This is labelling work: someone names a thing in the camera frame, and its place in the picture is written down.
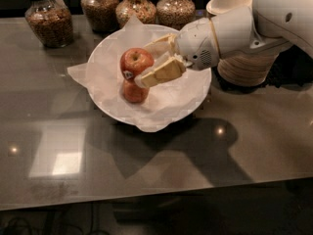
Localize red apple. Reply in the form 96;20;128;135
122;80;150;103
119;48;155;81

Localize glass cereal jar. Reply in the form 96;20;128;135
24;0;73;48
115;0;157;27
156;0;196;29
80;0;119;32

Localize front stack paper bowls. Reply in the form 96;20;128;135
217;53;279;87

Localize white bowl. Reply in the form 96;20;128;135
86;23;213;127

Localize leftmost glass cereal jar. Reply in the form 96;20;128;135
24;0;73;48

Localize white paper liner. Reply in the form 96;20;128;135
67;15;213;134

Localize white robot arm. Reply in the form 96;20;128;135
135;0;313;87

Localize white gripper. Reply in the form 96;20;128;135
134;18;220;88

